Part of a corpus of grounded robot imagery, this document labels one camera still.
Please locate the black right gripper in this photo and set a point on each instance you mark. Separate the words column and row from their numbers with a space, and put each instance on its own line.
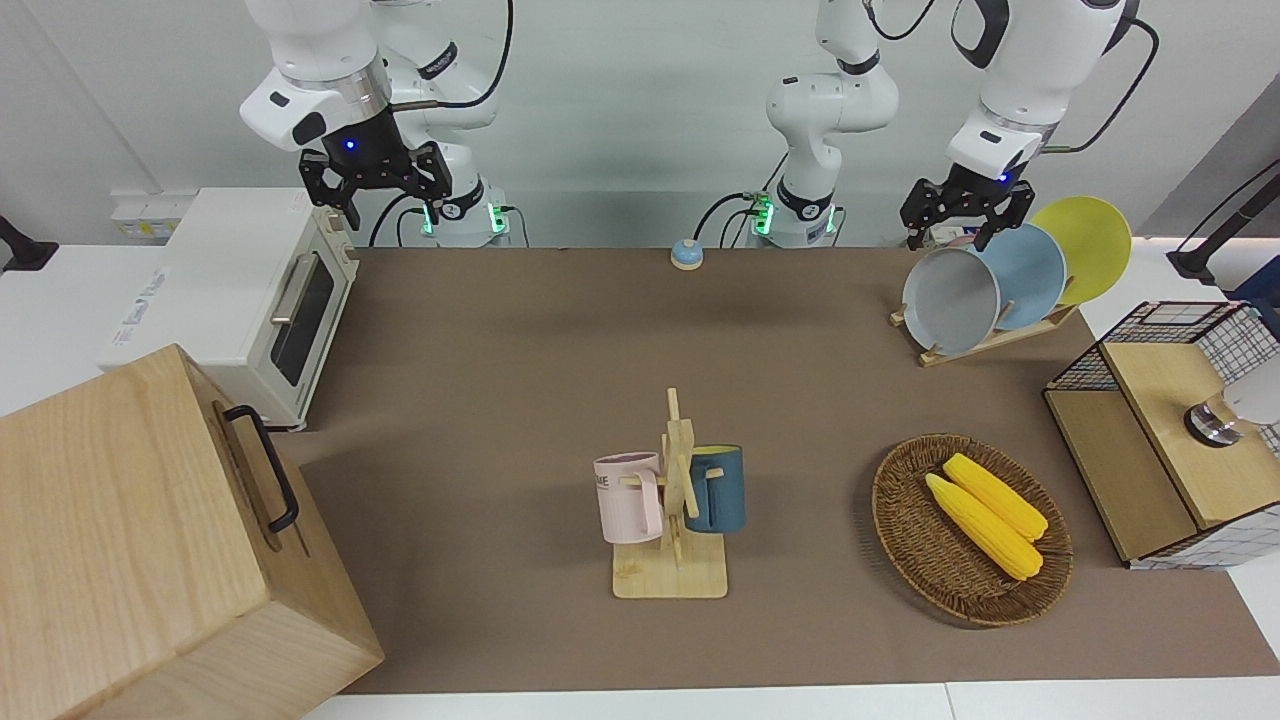
column 360, row 150

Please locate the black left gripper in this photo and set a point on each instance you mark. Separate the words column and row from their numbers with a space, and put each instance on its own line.
column 978, row 183

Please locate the gray plate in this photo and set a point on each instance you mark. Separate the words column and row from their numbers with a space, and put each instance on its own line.
column 950, row 300

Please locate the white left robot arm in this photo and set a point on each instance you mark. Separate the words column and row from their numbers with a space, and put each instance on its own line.
column 830, row 100

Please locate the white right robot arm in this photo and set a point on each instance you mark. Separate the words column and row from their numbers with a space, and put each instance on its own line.
column 320, row 50

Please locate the light blue plate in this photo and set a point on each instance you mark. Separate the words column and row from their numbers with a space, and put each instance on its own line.
column 1035, row 275

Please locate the yellow plate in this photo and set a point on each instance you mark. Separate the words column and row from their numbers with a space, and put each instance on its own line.
column 1095, row 245

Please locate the wooden plate rack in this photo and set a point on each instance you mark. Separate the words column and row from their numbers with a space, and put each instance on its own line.
column 1045, row 322

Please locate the white toaster oven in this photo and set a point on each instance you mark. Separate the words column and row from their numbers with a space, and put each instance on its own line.
column 230, row 260

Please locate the brown table mat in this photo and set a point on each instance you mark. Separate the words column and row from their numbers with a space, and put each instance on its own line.
column 500, row 350

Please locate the long black clamp stand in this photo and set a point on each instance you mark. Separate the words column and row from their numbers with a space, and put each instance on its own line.
column 1195, row 262

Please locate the small blue call bell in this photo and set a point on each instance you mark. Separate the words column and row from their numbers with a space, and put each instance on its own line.
column 687, row 256

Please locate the yellow corn cob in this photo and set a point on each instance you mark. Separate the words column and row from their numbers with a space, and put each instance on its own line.
column 985, row 530
column 1000, row 495

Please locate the dark blue object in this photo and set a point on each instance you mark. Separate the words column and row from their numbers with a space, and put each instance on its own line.
column 1260, row 298

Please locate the brown wicker basket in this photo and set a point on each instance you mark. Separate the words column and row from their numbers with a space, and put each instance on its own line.
column 930, row 550

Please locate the short black clamp stand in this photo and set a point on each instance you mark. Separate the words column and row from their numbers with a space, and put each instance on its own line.
column 25, row 255

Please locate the dark blue mug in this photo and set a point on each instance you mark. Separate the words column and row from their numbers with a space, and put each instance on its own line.
column 725, row 490

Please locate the pink mug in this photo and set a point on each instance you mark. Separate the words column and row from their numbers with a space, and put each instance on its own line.
column 625, row 510

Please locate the wooden mug tree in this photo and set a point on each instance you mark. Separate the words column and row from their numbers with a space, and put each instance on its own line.
column 670, row 575

